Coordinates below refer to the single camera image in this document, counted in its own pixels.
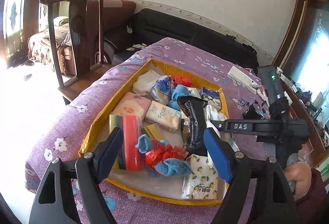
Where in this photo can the colourful sponge pack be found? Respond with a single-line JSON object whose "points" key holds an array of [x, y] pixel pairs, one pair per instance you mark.
{"points": [[128, 144]]}

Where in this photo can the wooden glass door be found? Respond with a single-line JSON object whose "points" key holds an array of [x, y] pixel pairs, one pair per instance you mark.
{"points": [[30, 8]]}

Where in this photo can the wooden glass cabinet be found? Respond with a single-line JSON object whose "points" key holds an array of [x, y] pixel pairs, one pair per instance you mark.
{"points": [[287, 41]]}

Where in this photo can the dark shoe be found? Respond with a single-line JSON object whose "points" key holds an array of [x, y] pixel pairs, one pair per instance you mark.
{"points": [[26, 62]]}

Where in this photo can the purple floral tablecloth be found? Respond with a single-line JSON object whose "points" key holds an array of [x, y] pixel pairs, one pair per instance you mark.
{"points": [[64, 123]]}

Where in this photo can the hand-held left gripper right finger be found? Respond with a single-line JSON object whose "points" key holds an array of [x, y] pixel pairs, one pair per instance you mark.
{"points": [[218, 154]]}

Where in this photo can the person's right forearm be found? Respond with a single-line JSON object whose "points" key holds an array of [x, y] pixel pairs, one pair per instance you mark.
{"points": [[313, 203]]}

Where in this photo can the black snack packet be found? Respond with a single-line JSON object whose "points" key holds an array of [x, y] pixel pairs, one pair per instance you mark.
{"points": [[192, 126]]}

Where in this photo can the white plastic packet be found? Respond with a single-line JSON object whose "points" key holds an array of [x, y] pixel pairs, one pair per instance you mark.
{"points": [[216, 113]]}

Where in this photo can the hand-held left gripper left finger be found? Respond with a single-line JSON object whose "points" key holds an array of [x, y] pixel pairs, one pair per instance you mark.
{"points": [[109, 154]]}

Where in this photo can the yellow taped cardboard box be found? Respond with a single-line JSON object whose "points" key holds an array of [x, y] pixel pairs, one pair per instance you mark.
{"points": [[154, 197]]}

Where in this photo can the black sofa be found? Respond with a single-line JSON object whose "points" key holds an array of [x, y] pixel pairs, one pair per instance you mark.
{"points": [[167, 26]]}

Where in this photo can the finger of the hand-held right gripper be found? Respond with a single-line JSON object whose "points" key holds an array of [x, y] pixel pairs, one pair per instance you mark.
{"points": [[239, 126]]}

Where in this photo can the blue towel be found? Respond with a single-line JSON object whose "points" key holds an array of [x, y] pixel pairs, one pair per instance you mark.
{"points": [[146, 144], [172, 168], [177, 95]]}

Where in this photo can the pink tissue pack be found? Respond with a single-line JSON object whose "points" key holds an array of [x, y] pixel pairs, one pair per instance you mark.
{"points": [[131, 108]]}

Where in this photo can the floral covered sofa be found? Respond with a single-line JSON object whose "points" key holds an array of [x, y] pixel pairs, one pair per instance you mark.
{"points": [[43, 44]]}

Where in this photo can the beige white tissue pack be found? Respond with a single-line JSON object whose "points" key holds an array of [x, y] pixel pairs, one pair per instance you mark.
{"points": [[162, 117]]}

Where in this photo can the brown armchair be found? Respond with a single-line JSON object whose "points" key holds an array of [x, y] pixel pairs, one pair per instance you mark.
{"points": [[115, 15]]}

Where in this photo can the small black gadget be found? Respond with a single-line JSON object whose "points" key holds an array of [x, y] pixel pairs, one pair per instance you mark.
{"points": [[254, 112]]}

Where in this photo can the dark wooden chair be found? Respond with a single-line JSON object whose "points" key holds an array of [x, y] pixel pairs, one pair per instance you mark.
{"points": [[79, 41]]}

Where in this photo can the white power strip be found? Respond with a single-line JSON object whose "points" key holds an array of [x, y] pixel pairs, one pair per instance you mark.
{"points": [[240, 76]]}

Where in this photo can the lemon print tissue pack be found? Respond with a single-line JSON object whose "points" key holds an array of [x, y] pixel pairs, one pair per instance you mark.
{"points": [[199, 182]]}

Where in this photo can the blue patterned plastic bag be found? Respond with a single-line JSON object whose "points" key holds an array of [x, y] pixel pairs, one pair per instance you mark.
{"points": [[162, 89]]}

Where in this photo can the white plastic bag bundle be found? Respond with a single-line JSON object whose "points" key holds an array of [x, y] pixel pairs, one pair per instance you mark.
{"points": [[144, 82]]}

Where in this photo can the person's right hand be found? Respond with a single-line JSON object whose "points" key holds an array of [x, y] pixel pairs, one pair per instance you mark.
{"points": [[299, 177]]}

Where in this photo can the blue and white snack packet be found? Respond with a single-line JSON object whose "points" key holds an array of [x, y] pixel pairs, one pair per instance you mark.
{"points": [[212, 96]]}

